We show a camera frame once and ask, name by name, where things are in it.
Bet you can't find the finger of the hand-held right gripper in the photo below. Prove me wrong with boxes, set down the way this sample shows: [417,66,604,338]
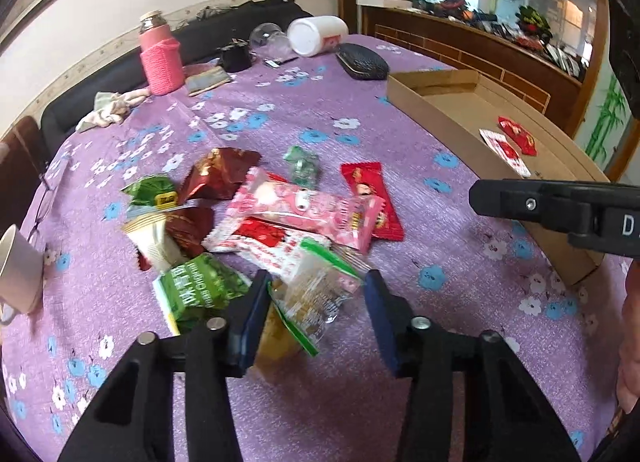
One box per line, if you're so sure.
[469,179,640,239]
[607,0,640,119]

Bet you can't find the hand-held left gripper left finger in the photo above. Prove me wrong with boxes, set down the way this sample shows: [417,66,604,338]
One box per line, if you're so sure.
[57,269,273,462]

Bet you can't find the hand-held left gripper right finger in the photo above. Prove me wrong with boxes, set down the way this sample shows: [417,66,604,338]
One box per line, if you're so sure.
[363,269,581,462]

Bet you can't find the red and white snack packet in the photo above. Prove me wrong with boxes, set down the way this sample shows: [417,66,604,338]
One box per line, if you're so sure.
[479,128,532,178]
[201,216,288,254]
[235,237,361,293]

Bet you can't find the clear snack packet green trim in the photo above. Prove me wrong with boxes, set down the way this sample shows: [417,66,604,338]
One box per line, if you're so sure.
[270,237,362,358]

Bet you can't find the green snack packet white print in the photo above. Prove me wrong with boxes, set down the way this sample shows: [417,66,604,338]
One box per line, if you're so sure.
[152,252,252,335]

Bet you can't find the cardboard box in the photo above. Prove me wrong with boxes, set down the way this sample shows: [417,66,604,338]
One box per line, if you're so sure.
[386,69,613,285]

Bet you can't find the cream snack packet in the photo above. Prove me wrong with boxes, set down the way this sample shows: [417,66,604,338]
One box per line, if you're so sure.
[122,209,188,274]

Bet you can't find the dark red snack packet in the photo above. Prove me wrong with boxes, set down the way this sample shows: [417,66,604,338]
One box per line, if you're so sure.
[177,147,262,204]
[165,206,216,255]

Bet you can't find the green snack packet yellow label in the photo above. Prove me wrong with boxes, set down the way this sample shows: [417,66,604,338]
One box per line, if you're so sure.
[121,174,179,220]

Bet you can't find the person's right hand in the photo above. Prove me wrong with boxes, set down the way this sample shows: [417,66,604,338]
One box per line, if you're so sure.
[616,262,640,414]

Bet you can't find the small red snack packet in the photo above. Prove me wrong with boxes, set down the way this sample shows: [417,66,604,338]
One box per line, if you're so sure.
[497,117,538,156]

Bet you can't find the purple floral tablecloth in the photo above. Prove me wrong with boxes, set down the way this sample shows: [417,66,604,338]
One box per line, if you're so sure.
[0,34,640,462]

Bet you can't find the clutter on window ledge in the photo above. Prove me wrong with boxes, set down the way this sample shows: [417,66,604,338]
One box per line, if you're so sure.
[412,0,593,79]

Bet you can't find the long pink snack packet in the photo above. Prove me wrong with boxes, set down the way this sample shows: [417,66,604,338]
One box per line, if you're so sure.
[224,167,387,254]

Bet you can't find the small green candy packet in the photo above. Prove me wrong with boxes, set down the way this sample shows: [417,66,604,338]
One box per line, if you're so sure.
[283,144,321,189]

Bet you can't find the wooden room divider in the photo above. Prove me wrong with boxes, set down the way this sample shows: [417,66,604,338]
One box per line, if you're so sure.
[335,0,608,138]

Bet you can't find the black glasses case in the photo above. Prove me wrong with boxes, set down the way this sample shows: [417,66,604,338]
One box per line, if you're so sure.
[336,43,390,81]

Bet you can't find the thin-framed eyeglasses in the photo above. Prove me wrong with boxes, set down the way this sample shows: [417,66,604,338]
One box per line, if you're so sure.
[27,162,61,245]

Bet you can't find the small booklet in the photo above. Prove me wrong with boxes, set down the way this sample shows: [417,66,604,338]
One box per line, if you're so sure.
[184,67,233,97]

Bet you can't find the white mug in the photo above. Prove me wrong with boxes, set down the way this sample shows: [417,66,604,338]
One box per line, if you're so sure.
[0,224,46,325]

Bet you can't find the crumpled pale cloth rag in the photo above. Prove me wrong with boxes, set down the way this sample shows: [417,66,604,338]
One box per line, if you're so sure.
[75,90,151,133]

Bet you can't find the small black pot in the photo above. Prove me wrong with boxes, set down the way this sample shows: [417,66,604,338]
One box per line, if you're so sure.
[218,39,258,74]

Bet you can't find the pink flask with knitted sleeve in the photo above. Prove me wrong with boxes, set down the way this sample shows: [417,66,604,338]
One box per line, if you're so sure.
[138,11,186,96]

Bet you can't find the black sofa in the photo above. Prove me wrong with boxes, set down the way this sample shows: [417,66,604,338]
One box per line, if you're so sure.
[40,0,313,153]

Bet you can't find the white plastic jar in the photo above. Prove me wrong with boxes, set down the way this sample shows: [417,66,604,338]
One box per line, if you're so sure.
[286,15,349,58]

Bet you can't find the brown chair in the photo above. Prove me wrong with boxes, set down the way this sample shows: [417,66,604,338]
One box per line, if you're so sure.
[0,117,48,238]

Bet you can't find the clear plastic cup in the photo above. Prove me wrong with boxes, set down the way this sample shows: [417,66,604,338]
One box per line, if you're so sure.
[249,22,291,55]

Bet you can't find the dark clothing pile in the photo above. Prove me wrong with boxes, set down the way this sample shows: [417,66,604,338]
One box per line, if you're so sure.
[195,0,301,23]

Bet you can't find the bamboo wall print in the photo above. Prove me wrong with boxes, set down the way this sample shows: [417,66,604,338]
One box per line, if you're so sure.
[584,76,632,169]

